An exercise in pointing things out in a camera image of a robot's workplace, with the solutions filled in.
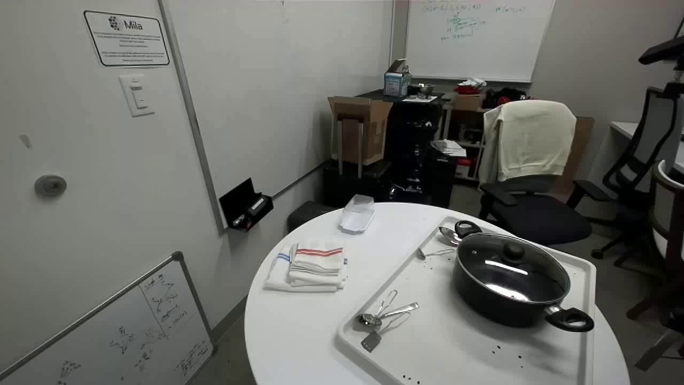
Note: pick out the round grey wall bumper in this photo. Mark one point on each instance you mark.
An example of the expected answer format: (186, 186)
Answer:
(49, 184)

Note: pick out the folded towel red stripe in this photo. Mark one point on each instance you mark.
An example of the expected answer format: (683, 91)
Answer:
(318, 258)

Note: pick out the black marker tray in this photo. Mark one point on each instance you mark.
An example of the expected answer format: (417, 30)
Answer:
(244, 204)

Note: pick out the dark round bin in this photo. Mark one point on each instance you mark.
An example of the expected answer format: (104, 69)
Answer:
(308, 215)

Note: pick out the red item on shelf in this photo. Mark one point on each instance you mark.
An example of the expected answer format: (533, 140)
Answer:
(471, 85)

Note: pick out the folded white red towel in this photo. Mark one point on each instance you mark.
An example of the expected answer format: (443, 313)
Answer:
(278, 275)

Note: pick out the black drawer cabinet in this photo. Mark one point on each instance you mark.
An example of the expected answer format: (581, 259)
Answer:
(414, 150)

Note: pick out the black bag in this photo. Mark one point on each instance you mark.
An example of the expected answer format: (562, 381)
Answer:
(506, 97)

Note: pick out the cream cloth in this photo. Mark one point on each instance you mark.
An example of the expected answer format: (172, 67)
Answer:
(530, 140)

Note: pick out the small whiteboard with drawings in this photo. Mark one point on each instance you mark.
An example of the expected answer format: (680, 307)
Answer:
(115, 334)

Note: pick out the white wall sign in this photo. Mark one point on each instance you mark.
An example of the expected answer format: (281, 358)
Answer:
(126, 36)

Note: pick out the brown cardboard box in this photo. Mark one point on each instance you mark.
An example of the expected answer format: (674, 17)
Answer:
(360, 128)

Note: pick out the black case under box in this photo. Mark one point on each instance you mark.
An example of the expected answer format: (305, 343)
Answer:
(353, 184)

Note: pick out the glass pot lid black knob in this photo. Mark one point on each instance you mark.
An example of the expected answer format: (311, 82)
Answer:
(499, 265)

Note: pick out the whiteboard with green writing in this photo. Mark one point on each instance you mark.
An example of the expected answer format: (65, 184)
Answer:
(478, 39)

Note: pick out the clear plastic container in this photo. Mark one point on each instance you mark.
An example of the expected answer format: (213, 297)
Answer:
(355, 215)

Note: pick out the blue tissue box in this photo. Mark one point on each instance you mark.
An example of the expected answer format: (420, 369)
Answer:
(396, 82)

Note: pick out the black cooking pot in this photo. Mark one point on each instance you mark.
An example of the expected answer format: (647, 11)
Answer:
(499, 301)

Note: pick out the white light switch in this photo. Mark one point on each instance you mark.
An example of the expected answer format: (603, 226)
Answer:
(136, 95)

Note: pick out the large wall whiteboard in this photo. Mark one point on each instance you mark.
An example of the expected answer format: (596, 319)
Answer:
(271, 93)

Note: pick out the wooden shelf unit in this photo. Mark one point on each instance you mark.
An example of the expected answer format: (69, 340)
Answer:
(466, 125)

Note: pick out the white plastic tray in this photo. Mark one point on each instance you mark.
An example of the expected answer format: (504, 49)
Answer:
(442, 334)

